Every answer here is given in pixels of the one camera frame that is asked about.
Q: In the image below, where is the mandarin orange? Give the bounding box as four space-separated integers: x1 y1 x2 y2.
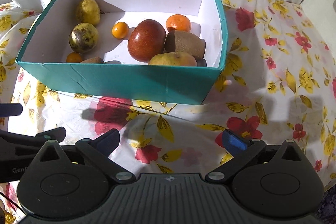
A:
166 14 191 32
66 52 83 63

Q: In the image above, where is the brown kiwi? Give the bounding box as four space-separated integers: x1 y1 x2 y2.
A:
81 57 105 64
165 30 206 59

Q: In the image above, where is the green-yellow pear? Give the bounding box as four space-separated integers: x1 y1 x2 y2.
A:
68 23 99 53
75 0 100 26

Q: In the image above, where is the yellow-green russet apple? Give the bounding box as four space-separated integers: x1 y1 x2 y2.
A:
148 52 197 67

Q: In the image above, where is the red apple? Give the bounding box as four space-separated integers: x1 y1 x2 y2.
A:
127 19 166 63

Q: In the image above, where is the small kumquat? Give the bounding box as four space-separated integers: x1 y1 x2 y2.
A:
112 22 129 39

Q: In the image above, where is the floral bed sheet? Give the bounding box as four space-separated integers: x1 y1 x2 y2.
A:
1 0 335 223

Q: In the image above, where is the teal cardboard box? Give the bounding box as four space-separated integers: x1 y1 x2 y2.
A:
16 0 228 105

